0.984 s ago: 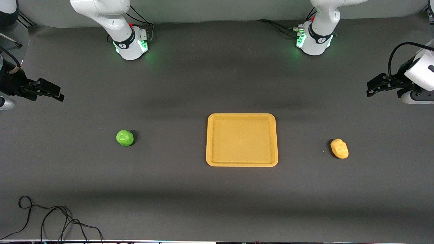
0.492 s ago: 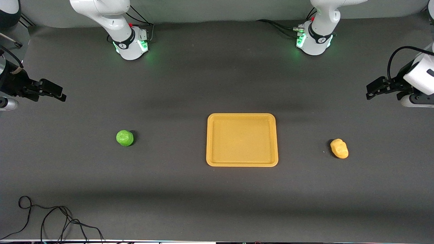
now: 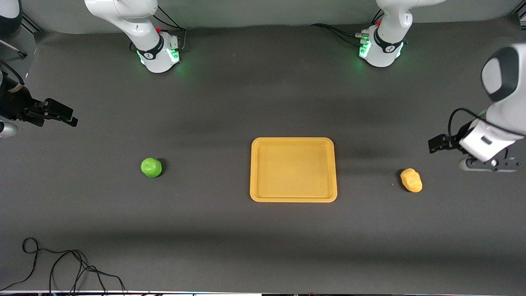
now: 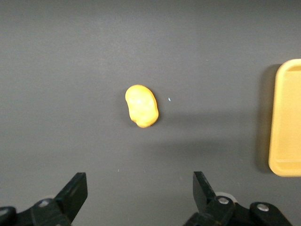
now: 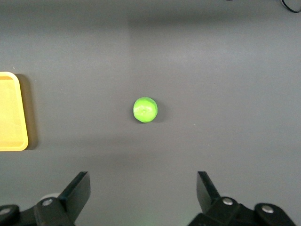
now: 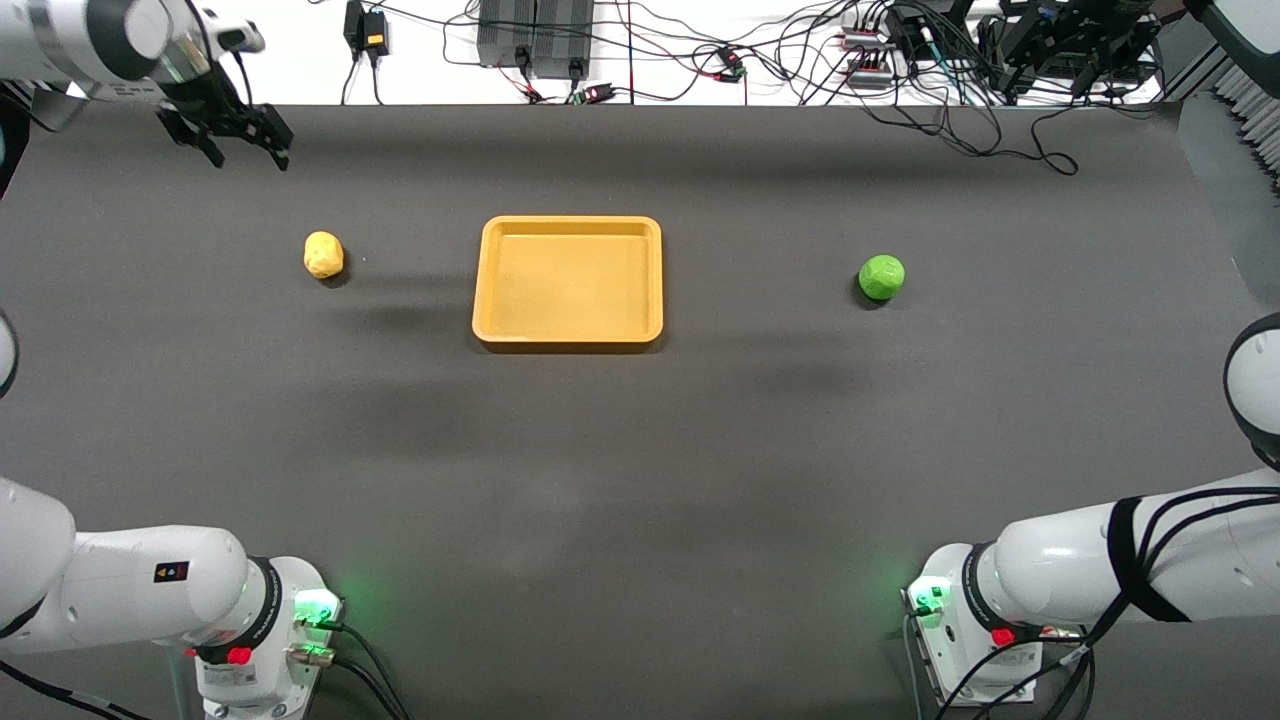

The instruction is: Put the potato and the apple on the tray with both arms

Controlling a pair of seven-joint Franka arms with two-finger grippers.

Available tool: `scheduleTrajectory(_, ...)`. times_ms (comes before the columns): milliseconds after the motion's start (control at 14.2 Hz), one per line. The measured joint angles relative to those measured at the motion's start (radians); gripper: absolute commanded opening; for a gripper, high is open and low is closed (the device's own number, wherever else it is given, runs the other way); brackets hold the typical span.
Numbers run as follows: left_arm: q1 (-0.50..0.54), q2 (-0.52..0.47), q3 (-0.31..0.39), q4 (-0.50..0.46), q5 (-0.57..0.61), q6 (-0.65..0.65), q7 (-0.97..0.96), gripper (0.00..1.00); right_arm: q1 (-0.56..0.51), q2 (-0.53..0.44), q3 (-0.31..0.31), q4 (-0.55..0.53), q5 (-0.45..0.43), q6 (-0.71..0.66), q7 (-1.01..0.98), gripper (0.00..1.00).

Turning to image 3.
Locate yellow potato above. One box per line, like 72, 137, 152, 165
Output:
400, 168, 423, 193

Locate green apple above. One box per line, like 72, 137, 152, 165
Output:
141, 157, 163, 178

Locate yellow plastic tray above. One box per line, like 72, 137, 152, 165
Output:
250, 137, 338, 203

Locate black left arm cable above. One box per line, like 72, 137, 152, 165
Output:
448, 108, 489, 142

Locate black right base cables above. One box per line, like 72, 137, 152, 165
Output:
130, 6, 188, 53

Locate black base cables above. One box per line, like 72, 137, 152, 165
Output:
130, 6, 188, 53
310, 9, 385, 46

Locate loose black table cable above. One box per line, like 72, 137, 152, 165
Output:
0, 237, 128, 296

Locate black left base cables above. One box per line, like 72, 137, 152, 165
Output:
310, 9, 385, 46

